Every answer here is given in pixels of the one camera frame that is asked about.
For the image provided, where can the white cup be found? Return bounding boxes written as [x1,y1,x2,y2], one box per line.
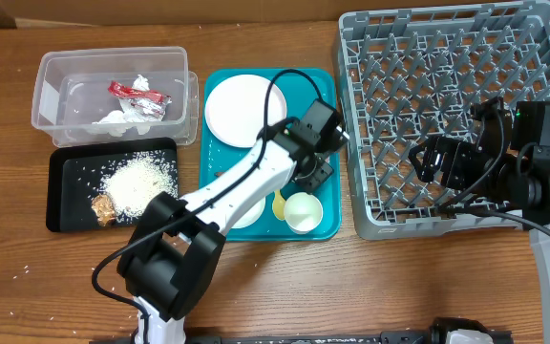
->
[284,192,324,235]

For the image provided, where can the white bowl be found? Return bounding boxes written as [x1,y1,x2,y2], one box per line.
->
[232,198,265,229]

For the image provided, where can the white round plate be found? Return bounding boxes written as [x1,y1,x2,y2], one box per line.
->
[204,75,270,148]

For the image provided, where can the pile of white rice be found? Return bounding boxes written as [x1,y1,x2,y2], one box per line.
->
[98,150,179,221]

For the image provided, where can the white napkin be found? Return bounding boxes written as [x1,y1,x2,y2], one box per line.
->
[94,75,166,137]

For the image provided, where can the red snack wrapper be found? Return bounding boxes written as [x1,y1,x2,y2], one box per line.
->
[108,81,171,118]

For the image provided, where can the brown food lump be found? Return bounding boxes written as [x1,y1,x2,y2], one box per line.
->
[91,194,116,226]

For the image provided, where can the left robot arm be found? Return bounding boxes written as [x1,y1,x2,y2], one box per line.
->
[116,99,349,343]

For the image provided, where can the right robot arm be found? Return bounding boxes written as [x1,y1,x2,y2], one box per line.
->
[409,97,550,343]

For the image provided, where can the grey dishwasher rack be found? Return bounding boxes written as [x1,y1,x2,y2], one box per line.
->
[337,1,550,240]

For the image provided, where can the yellow plastic spoon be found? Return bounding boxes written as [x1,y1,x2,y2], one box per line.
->
[271,190,286,221]

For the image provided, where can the teal serving tray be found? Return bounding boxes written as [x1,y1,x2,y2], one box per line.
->
[199,68,343,242]

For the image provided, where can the black plastic tray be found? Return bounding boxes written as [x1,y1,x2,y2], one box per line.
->
[46,138,178,233]

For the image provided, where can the clear plastic bin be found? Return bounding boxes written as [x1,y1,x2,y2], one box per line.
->
[31,46,199,147]

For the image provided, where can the cardboard backdrop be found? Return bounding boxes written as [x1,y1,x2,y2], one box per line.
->
[0,0,550,31]

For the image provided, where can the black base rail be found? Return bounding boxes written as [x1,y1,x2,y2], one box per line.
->
[88,316,515,344]

